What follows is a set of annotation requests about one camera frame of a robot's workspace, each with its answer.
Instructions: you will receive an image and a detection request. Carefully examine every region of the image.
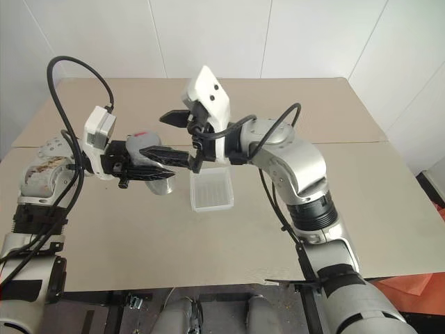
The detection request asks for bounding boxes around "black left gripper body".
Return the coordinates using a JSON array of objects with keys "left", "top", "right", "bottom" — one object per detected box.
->
[{"left": 99, "top": 140, "right": 140, "bottom": 189}]

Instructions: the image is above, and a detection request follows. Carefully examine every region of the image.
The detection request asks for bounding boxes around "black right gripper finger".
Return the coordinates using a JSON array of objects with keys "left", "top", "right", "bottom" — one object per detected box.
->
[
  {"left": 138, "top": 145, "right": 192, "bottom": 171},
  {"left": 159, "top": 109, "right": 191, "bottom": 130}
]

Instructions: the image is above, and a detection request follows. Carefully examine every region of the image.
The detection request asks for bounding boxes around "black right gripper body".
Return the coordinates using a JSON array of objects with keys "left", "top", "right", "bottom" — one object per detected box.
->
[{"left": 186, "top": 100, "right": 217, "bottom": 175}]

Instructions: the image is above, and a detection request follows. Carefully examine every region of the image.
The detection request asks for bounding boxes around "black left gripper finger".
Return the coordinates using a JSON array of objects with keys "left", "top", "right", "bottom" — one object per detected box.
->
[{"left": 124, "top": 166, "right": 177, "bottom": 183}]

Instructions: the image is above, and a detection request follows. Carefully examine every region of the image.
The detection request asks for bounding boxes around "grey jar with lid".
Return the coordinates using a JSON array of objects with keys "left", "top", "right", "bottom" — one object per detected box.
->
[{"left": 124, "top": 129, "right": 175, "bottom": 196}]

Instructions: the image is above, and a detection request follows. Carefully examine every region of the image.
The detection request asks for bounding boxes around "clear plastic box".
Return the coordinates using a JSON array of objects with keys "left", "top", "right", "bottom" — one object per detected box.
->
[{"left": 188, "top": 168, "right": 235, "bottom": 213}]

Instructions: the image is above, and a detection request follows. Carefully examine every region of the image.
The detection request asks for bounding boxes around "grey rounded shape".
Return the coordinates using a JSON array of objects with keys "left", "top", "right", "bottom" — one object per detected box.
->
[{"left": 158, "top": 294, "right": 205, "bottom": 334}]

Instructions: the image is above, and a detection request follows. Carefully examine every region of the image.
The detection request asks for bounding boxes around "black floor object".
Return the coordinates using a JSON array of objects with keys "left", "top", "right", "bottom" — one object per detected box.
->
[{"left": 414, "top": 168, "right": 445, "bottom": 219}]

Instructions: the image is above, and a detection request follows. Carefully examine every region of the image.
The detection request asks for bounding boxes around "orange sheet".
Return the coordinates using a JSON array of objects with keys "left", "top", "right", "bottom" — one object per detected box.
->
[{"left": 373, "top": 269, "right": 445, "bottom": 315}]

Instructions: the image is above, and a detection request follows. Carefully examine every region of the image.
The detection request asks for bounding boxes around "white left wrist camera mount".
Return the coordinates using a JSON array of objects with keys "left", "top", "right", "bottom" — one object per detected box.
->
[{"left": 82, "top": 106, "right": 118, "bottom": 181}]

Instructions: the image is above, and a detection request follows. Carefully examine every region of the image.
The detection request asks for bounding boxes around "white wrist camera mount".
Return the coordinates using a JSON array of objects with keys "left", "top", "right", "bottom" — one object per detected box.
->
[
  {"left": 82, "top": 106, "right": 118, "bottom": 181},
  {"left": 179, "top": 65, "right": 232, "bottom": 165}
]

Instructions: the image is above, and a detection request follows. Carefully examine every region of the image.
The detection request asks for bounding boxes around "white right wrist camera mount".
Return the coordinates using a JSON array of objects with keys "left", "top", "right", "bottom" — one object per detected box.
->
[{"left": 179, "top": 65, "right": 232, "bottom": 165}]

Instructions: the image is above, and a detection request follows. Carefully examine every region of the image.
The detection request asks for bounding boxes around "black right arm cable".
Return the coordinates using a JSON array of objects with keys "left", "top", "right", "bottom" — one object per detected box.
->
[{"left": 189, "top": 102, "right": 325, "bottom": 290}]

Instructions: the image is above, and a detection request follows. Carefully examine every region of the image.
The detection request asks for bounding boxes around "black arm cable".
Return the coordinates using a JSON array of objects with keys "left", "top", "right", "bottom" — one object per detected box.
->
[
  {"left": 0, "top": 54, "right": 115, "bottom": 285},
  {"left": 189, "top": 102, "right": 325, "bottom": 290}
]

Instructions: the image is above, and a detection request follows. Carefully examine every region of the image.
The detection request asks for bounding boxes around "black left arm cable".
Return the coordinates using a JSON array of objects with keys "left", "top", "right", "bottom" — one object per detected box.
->
[{"left": 0, "top": 54, "right": 115, "bottom": 285}]

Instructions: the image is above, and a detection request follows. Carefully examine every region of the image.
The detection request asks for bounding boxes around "small metal bracket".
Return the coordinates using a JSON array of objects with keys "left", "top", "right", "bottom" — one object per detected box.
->
[{"left": 126, "top": 293, "right": 144, "bottom": 311}]

